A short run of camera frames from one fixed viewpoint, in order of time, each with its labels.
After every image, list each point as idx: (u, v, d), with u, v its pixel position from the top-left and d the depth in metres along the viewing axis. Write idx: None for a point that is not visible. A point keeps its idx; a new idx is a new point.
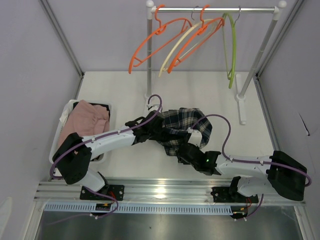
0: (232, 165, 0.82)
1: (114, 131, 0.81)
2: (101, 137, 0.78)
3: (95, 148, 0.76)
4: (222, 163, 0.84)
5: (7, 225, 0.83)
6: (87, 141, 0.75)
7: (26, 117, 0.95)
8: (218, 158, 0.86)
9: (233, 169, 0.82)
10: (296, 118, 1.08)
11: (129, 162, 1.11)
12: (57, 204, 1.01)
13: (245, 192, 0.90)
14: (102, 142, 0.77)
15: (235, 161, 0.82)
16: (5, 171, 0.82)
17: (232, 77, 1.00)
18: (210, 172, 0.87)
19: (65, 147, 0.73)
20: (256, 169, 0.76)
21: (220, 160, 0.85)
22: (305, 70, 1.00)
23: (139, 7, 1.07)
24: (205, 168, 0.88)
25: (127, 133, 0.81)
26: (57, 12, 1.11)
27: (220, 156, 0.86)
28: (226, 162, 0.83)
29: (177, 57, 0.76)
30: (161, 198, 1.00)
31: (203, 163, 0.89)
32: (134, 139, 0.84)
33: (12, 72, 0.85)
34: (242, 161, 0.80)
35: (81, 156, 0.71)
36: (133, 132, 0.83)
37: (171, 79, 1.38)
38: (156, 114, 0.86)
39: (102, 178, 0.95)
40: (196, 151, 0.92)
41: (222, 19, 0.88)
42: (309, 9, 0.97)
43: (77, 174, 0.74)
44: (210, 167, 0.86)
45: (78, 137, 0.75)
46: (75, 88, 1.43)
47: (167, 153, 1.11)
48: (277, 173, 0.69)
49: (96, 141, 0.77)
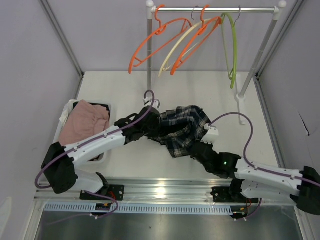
0: (255, 173, 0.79)
1: (100, 135, 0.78)
2: (85, 145, 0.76)
3: (78, 157, 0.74)
4: (244, 170, 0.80)
5: (7, 225, 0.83)
6: (70, 150, 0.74)
7: (26, 117, 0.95)
8: (238, 163, 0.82)
9: (255, 178, 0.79)
10: (296, 118, 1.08)
11: (129, 161, 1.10)
12: (57, 204, 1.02)
13: (249, 194, 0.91)
14: (86, 149, 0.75)
15: (260, 170, 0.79)
16: (5, 171, 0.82)
17: (232, 77, 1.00)
18: (225, 175, 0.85)
19: (50, 157, 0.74)
20: (285, 182, 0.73)
21: (241, 166, 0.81)
22: (305, 70, 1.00)
23: (139, 7, 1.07)
24: (222, 170, 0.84)
25: (114, 136, 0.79)
26: (57, 12, 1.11)
27: (240, 160, 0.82)
28: (248, 169, 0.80)
29: (179, 59, 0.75)
30: (161, 198, 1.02)
31: (219, 166, 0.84)
32: (125, 139, 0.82)
33: (12, 72, 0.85)
34: (269, 171, 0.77)
35: (64, 168, 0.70)
36: (124, 133, 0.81)
37: (171, 79, 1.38)
38: (150, 110, 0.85)
39: (101, 179, 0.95)
40: (211, 151, 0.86)
41: (219, 18, 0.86)
42: (309, 10, 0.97)
43: (65, 183, 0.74)
44: (228, 171, 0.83)
45: (61, 146, 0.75)
46: (75, 88, 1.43)
47: (173, 155, 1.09)
48: (309, 191, 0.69)
49: (80, 150, 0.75)
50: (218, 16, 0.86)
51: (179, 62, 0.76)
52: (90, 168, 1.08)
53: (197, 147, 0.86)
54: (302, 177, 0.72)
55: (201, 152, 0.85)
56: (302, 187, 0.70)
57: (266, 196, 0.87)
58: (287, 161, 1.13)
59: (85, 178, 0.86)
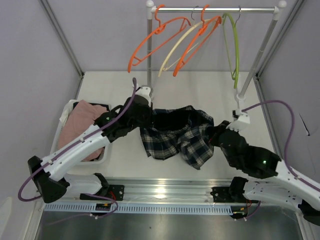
0: (296, 182, 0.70)
1: (77, 140, 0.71)
2: (61, 156, 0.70)
3: (54, 170, 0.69)
4: (284, 176, 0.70)
5: (7, 225, 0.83)
6: (45, 165, 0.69)
7: (26, 117, 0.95)
8: (278, 165, 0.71)
9: (291, 186, 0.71)
10: (296, 118, 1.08)
11: (129, 161, 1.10)
12: (57, 204, 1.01)
13: (249, 197, 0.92)
14: (62, 161, 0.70)
15: (302, 181, 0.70)
16: (5, 171, 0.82)
17: (235, 77, 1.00)
18: (257, 174, 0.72)
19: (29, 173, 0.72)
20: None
21: (282, 170, 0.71)
22: (305, 70, 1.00)
23: (139, 7, 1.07)
24: (255, 168, 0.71)
25: (93, 139, 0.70)
26: (57, 12, 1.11)
27: (281, 163, 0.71)
28: (288, 176, 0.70)
29: (181, 59, 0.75)
30: (161, 198, 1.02)
31: (254, 163, 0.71)
32: (109, 137, 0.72)
33: (12, 72, 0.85)
34: (310, 185, 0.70)
35: (40, 184, 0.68)
36: (105, 133, 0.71)
37: (171, 79, 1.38)
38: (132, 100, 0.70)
39: (98, 180, 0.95)
40: (247, 144, 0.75)
41: (219, 17, 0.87)
42: (309, 10, 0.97)
43: (53, 194, 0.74)
44: (265, 171, 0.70)
45: (37, 161, 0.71)
46: (75, 88, 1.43)
47: (197, 167, 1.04)
48: None
49: (56, 162, 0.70)
50: (218, 16, 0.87)
51: (181, 62, 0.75)
52: (90, 168, 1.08)
53: (230, 138, 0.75)
54: None
55: (236, 144, 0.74)
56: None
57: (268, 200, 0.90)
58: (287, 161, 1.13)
59: (78, 183, 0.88)
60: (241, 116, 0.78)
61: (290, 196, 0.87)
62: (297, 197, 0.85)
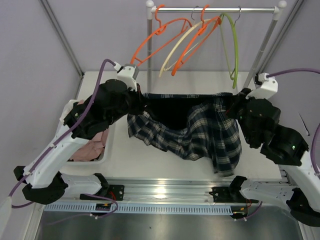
0: (314, 178, 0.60)
1: (48, 146, 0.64)
2: (37, 166, 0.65)
3: (35, 181, 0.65)
4: (306, 169, 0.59)
5: (7, 225, 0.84)
6: (27, 176, 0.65)
7: (26, 117, 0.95)
8: (305, 156, 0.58)
9: (305, 182, 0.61)
10: (296, 118, 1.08)
11: (130, 162, 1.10)
12: (57, 204, 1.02)
13: (248, 194, 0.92)
14: (41, 170, 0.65)
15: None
16: (5, 171, 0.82)
17: (235, 77, 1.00)
18: (282, 159, 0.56)
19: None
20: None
21: (306, 163, 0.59)
22: (305, 70, 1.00)
23: (139, 7, 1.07)
24: (278, 150, 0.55)
25: (64, 142, 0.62)
26: (57, 13, 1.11)
27: (307, 153, 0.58)
28: (309, 171, 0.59)
29: (180, 59, 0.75)
30: (161, 198, 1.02)
31: (280, 143, 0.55)
32: (83, 136, 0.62)
33: (13, 72, 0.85)
34: None
35: (29, 196, 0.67)
36: (74, 133, 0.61)
37: (171, 79, 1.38)
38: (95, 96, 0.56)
39: (98, 180, 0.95)
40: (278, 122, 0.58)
41: (219, 18, 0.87)
42: (309, 10, 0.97)
43: (49, 196, 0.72)
44: (291, 157, 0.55)
45: (18, 173, 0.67)
46: (75, 88, 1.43)
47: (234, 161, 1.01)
48: None
49: (35, 173, 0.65)
50: (218, 16, 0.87)
51: (180, 62, 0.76)
52: (90, 167, 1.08)
53: (265, 109, 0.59)
54: None
55: (270, 116, 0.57)
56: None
57: (264, 198, 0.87)
58: None
59: (77, 184, 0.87)
60: (264, 84, 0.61)
61: (281, 193, 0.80)
62: (288, 193, 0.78)
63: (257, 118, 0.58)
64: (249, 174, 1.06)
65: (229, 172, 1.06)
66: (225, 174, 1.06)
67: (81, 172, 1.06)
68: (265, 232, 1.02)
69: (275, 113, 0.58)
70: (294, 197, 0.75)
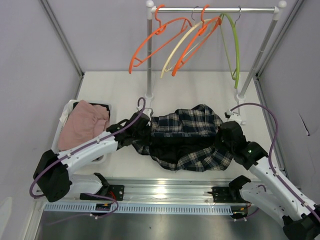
0: (273, 178, 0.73)
1: (93, 140, 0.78)
2: (77, 151, 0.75)
3: (72, 164, 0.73)
4: (263, 168, 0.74)
5: (7, 225, 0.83)
6: (63, 157, 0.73)
7: (26, 117, 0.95)
8: (261, 159, 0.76)
9: (269, 182, 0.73)
10: (296, 118, 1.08)
11: (131, 163, 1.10)
12: (57, 204, 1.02)
13: (245, 195, 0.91)
14: (80, 156, 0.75)
15: (279, 178, 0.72)
16: (5, 172, 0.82)
17: (237, 77, 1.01)
18: (241, 161, 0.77)
19: (42, 166, 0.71)
20: (294, 204, 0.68)
21: (263, 164, 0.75)
22: (305, 70, 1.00)
23: (139, 7, 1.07)
24: (240, 154, 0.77)
25: (107, 141, 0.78)
26: (57, 13, 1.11)
27: (264, 158, 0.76)
28: (267, 171, 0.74)
29: (181, 59, 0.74)
30: (160, 198, 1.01)
31: (242, 149, 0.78)
32: (117, 143, 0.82)
33: (13, 72, 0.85)
34: (286, 186, 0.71)
35: (57, 175, 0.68)
36: (115, 138, 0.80)
37: (172, 79, 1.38)
38: (140, 116, 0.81)
39: (99, 179, 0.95)
40: (241, 133, 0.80)
41: (219, 18, 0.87)
42: (309, 10, 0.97)
43: (59, 191, 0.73)
44: (247, 159, 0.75)
45: (53, 154, 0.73)
46: (75, 89, 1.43)
47: (224, 166, 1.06)
48: (310, 224, 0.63)
49: (73, 156, 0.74)
50: (218, 16, 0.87)
51: (181, 62, 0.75)
52: (90, 167, 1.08)
53: (227, 123, 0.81)
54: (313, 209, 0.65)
55: (230, 129, 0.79)
56: (305, 217, 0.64)
57: (261, 205, 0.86)
58: (287, 161, 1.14)
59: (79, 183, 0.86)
60: None
61: (280, 206, 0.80)
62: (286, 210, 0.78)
63: (228, 131, 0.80)
64: (249, 174, 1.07)
65: (229, 172, 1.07)
66: (224, 174, 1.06)
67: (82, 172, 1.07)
68: (265, 232, 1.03)
69: (236, 127, 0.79)
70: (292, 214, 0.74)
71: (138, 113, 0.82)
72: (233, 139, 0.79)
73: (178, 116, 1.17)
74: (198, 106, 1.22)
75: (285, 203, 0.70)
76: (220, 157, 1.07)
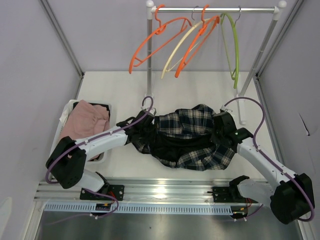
0: (255, 153, 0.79)
1: (107, 131, 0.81)
2: (94, 139, 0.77)
3: (89, 149, 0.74)
4: (247, 145, 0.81)
5: (7, 224, 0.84)
6: (81, 143, 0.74)
7: (26, 117, 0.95)
8: (246, 139, 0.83)
9: (252, 157, 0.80)
10: (296, 118, 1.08)
11: (131, 163, 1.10)
12: (57, 204, 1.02)
13: (242, 189, 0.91)
14: (95, 144, 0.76)
15: (260, 152, 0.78)
16: (5, 171, 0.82)
17: (236, 77, 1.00)
18: (229, 144, 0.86)
19: (60, 150, 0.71)
20: (273, 174, 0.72)
21: (247, 142, 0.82)
22: (305, 70, 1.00)
23: (139, 7, 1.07)
24: (228, 137, 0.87)
25: (119, 134, 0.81)
26: (57, 13, 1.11)
27: (250, 139, 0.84)
28: (250, 147, 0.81)
29: (183, 60, 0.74)
30: (160, 198, 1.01)
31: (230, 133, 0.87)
32: (126, 138, 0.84)
33: (12, 72, 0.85)
34: (267, 158, 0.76)
35: (76, 158, 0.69)
36: (126, 132, 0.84)
37: (172, 79, 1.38)
38: (146, 114, 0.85)
39: (101, 178, 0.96)
40: (230, 119, 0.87)
41: (217, 17, 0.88)
42: (309, 10, 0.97)
43: (73, 177, 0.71)
44: (234, 141, 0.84)
45: (71, 140, 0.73)
46: (75, 89, 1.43)
47: (224, 165, 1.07)
48: (289, 190, 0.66)
49: (90, 143, 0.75)
50: (217, 16, 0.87)
51: (183, 63, 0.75)
52: (90, 167, 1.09)
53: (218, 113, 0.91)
54: (291, 177, 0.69)
55: (220, 115, 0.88)
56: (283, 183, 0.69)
57: (256, 195, 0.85)
58: (287, 161, 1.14)
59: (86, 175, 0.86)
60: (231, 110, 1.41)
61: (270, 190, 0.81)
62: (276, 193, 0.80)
63: (219, 119, 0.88)
64: (249, 173, 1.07)
65: (229, 172, 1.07)
66: (225, 174, 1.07)
67: None
68: (265, 232, 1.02)
69: (226, 114, 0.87)
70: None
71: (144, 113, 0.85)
72: (222, 125, 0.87)
73: (179, 116, 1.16)
74: (198, 106, 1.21)
75: (267, 175, 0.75)
76: (220, 156, 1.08)
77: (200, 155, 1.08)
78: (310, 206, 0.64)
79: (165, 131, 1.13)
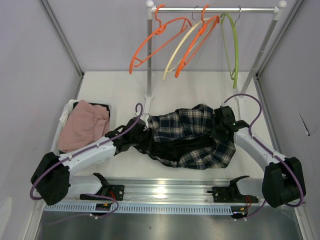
0: (249, 139, 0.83)
1: (93, 144, 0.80)
2: (78, 154, 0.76)
3: (73, 165, 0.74)
4: (242, 133, 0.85)
5: (7, 224, 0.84)
6: (64, 160, 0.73)
7: (26, 117, 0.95)
8: (243, 128, 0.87)
9: (247, 144, 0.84)
10: (296, 118, 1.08)
11: (130, 163, 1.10)
12: (57, 204, 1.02)
13: (241, 187, 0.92)
14: (80, 159, 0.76)
15: (255, 139, 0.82)
16: (5, 171, 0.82)
17: (236, 77, 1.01)
18: (227, 133, 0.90)
19: (43, 168, 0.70)
20: (264, 156, 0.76)
21: (243, 131, 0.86)
22: (305, 70, 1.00)
23: (139, 7, 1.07)
24: (226, 127, 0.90)
25: (107, 146, 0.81)
26: (57, 13, 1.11)
27: (246, 128, 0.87)
28: (245, 135, 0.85)
29: (183, 60, 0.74)
30: (160, 198, 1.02)
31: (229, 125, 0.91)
32: (115, 149, 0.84)
33: (12, 72, 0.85)
34: (260, 143, 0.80)
35: (59, 176, 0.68)
36: (114, 144, 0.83)
37: (171, 79, 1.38)
38: (137, 122, 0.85)
39: (99, 180, 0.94)
40: (229, 112, 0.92)
41: (217, 17, 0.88)
42: (309, 10, 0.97)
43: (57, 194, 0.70)
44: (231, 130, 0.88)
45: (54, 156, 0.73)
46: (75, 88, 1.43)
47: (225, 164, 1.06)
48: (278, 171, 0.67)
49: (74, 159, 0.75)
50: (217, 16, 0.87)
51: (183, 63, 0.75)
52: (90, 167, 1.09)
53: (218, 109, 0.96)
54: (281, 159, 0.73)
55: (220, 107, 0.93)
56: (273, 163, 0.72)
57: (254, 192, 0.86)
58: None
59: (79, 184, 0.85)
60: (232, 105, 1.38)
61: None
62: None
63: (219, 111, 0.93)
64: (250, 173, 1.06)
65: (229, 172, 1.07)
66: (225, 173, 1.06)
67: (82, 172, 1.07)
68: (265, 232, 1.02)
69: (227, 107, 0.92)
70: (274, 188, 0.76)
71: (135, 121, 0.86)
72: (222, 117, 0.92)
73: (179, 116, 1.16)
74: (198, 106, 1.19)
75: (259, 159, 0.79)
76: (220, 155, 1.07)
77: (201, 154, 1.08)
78: (300, 192, 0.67)
79: (167, 132, 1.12)
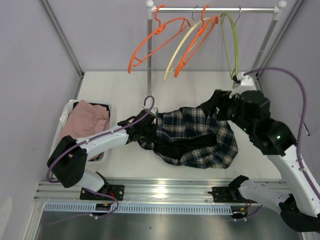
0: (298, 174, 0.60)
1: (107, 131, 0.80)
2: (94, 138, 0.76)
3: (90, 148, 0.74)
4: (290, 161, 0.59)
5: (8, 224, 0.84)
6: (82, 142, 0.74)
7: (25, 117, 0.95)
8: (289, 147, 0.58)
9: (290, 175, 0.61)
10: (296, 118, 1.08)
11: (130, 163, 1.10)
12: (57, 204, 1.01)
13: (245, 192, 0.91)
14: (96, 142, 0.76)
15: (304, 174, 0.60)
16: (5, 171, 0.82)
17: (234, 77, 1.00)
18: (264, 147, 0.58)
19: (59, 151, 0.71)
20: (312, 203, 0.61)
21: (290, 155, 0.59)
22: (305, 70, 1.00)
23: (139, 7, 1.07)
24: (264, 137, 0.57)
25: (120, 133, 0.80)
26: (57, 13, 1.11)
27: (293, 147, 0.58)
28: (293, 164, 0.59)
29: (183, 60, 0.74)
30: (161, 198, 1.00)
31: (267, 132, 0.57)
32: (126, 137, 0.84)
33: (12, 73, 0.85)
34: (310, 184, 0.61)
35: (77, 158, 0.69)
36: (126, 132, 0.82)
37: (172, 79, 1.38)
38: (148, 114, 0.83)
39: (101, 178, 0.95)
40: (268, 110, 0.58)
41: (217, 17, 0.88)
42: (309, 10, 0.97)
43: (73, 176, 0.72)
44: (273, 145, 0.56)
45: (72, 139, 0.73)
46: (75, 89, 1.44)
47: (225, 166, 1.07)
48: None
49: (91, 143, 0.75)
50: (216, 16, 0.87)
51: (183, 63, 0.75)
52: (90, 167, 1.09)
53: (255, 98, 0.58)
54: None
55: (257, 103, 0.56)
56: None
57: (260, 199, 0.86)
58: None
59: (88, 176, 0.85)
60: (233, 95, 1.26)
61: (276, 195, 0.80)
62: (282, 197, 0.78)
63: (254, 108, 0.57)
64: (249, 174, 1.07)
65: (228, 172, 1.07)
66: (225, 174, 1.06)
67: None
68: (265, 233, 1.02)
69: (266, 102, 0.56)
70: (288, 200, 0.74)
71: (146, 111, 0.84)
72: (256, 117, 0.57)
73: (182, 114, 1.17)
74: None
75: (300, 196, 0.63)
76: (222, 156, 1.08)
77: (202, 154, 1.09)
78: None
79: (171, 130, 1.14)
